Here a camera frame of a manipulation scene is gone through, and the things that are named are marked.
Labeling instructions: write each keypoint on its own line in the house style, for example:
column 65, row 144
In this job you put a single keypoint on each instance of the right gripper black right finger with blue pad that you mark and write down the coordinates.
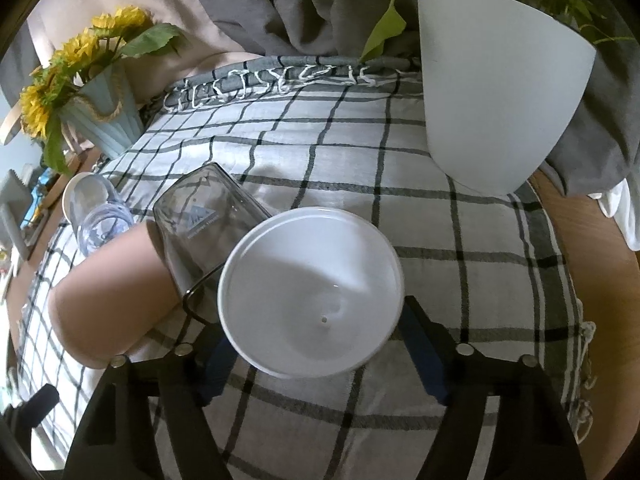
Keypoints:
column 533, row 439

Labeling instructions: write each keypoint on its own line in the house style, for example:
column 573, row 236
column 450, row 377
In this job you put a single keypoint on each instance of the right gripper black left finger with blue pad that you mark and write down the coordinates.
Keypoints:
column 116, row 439

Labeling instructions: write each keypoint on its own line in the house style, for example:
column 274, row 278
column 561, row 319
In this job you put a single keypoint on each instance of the white plastic cup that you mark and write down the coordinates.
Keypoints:
column 311, row 292

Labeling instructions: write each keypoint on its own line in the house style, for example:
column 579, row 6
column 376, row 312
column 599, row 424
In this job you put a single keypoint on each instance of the pink cup lying down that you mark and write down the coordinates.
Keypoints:
column 106, row 304

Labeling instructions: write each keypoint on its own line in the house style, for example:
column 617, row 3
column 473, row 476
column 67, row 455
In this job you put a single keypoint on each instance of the smoky grey glass cup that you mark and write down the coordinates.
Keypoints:
column 201, row 218

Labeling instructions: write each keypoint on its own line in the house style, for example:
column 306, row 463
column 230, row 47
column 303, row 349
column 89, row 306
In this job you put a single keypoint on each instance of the black clamp tool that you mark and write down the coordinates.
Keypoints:
column 16, row 436

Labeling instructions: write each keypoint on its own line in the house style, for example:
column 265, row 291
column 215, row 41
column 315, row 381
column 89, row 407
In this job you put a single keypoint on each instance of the clear plastic water bottle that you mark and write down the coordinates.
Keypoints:
column 104, row 223

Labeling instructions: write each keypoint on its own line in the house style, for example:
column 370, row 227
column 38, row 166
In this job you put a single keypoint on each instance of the light blue ribbed vase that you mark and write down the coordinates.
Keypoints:
column 105, row 113

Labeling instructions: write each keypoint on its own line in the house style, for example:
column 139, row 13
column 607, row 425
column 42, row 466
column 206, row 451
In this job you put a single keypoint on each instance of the checked grey white tablecloth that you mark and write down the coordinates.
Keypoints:
column 488, row 268

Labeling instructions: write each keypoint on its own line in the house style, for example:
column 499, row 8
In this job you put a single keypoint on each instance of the white plant pot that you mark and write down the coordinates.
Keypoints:
column 501, row 83

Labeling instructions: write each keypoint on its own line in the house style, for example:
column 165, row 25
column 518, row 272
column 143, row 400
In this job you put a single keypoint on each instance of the yellow sunflower bouquet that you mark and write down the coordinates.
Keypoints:
column 129, row 32

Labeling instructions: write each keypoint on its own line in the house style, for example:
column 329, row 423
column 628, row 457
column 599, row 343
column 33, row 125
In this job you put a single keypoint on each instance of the beige curtain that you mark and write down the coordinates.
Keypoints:
column 206, row 47

